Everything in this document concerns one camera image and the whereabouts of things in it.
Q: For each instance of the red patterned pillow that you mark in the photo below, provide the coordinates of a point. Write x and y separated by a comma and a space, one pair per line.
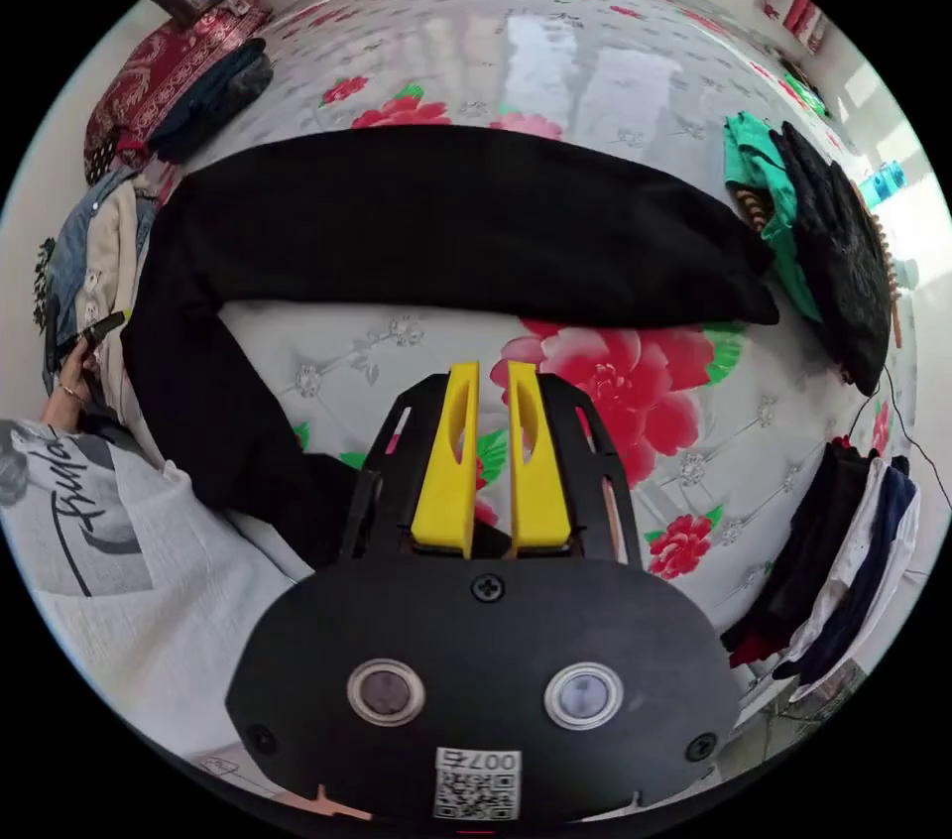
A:
149, 80

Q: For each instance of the person's body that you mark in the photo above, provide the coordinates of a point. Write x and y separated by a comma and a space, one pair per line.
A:
149, 593

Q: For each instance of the person's left forearm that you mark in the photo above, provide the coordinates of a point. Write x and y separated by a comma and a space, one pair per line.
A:
59, 411

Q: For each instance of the pile of clothes with jeans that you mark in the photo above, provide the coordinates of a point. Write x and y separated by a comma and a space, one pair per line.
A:
104, 244

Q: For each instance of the dark and white clothes pile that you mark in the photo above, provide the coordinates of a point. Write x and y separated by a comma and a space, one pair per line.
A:
825, 541

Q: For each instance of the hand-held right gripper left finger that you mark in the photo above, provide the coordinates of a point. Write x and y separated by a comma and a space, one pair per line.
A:
450, 460

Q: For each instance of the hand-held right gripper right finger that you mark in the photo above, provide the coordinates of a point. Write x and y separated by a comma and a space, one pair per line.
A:
537, 474

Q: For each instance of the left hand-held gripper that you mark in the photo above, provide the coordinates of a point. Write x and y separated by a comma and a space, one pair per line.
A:
100, 329

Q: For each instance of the bed with floral sheet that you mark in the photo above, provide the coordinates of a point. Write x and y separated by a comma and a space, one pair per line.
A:
595, 73

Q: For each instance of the folded dark clothes pile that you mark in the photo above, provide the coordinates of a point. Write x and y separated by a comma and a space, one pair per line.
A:
216, 103

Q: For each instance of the turquoise plastic object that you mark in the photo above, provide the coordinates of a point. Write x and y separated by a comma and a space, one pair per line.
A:
889, 181

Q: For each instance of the black pants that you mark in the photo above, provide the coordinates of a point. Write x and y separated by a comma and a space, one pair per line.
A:
446, 222

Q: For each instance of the green and black clothes pile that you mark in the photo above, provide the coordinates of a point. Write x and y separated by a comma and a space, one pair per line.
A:
840, 259

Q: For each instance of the person's left hand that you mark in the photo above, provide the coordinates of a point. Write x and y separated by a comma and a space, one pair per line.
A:
74, 374

